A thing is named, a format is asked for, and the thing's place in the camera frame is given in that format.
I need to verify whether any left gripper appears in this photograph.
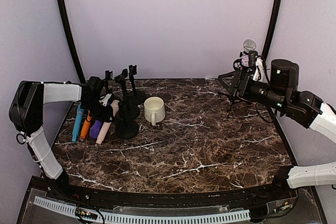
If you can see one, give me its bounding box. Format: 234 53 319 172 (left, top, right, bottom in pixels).
81 98 113 122

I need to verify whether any black shock mount tripod stand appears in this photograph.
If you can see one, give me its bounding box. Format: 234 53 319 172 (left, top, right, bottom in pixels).
219 59 255 119

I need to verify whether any purple toy microphone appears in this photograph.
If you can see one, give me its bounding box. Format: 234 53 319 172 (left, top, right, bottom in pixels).
89 95 112 140

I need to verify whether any pale pink toy microphone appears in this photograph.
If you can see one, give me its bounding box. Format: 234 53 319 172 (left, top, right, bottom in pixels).
96 100 120 145

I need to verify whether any orange toy microphone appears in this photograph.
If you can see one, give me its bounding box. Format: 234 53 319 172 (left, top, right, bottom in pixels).
80 111 92 140

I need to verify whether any blue toy microphone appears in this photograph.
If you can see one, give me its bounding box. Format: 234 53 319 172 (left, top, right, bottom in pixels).
72 104 85 142

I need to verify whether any black stand of purple microphone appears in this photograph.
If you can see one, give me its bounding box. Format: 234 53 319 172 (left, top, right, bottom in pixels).
114 69 140 120

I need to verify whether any black stand of pink microphone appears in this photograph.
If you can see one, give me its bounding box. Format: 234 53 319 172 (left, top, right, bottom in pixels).
114 97 140 140

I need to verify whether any black stand of blue microphone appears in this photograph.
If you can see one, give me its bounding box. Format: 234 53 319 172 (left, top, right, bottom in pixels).
104 70 113 93

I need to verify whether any silver glitter microphone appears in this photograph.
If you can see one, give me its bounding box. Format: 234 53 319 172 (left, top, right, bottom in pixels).
238 38 258 71

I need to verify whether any black stand of orange microphone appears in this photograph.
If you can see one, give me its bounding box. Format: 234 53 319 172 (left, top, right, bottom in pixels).
129 65 147 105

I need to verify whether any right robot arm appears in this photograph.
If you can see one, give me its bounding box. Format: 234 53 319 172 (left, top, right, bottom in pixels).
218 59 335 200

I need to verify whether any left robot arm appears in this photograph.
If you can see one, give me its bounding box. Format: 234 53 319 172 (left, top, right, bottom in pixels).
9 72 114 180

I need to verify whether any cream ceramic mug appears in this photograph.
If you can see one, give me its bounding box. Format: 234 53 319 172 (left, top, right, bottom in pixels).
144 97 165 126

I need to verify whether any white slotted cable duct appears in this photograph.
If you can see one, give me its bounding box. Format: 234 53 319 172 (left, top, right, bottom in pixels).
33 196 250 223

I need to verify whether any right black corner post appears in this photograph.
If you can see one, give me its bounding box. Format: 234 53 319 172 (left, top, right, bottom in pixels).
261 0 281 61

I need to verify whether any black corner post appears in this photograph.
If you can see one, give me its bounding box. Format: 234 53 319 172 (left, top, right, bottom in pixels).
261 0 281 61
57 0 85 83

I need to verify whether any black front rail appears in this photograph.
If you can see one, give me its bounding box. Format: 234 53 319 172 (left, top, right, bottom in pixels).
40 178 298 214

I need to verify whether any left black corner post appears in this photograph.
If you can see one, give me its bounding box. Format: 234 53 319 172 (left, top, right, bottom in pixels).
57 0 85 83

